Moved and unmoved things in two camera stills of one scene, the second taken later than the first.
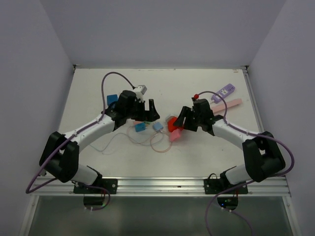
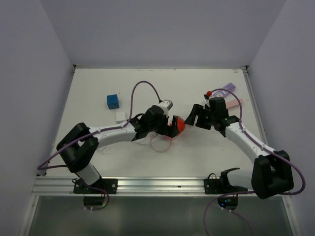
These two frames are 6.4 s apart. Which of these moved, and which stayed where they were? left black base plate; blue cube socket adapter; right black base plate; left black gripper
Moved: left black gripper
Stayed: blue cube socket adapter; left black base plate; right black base plate
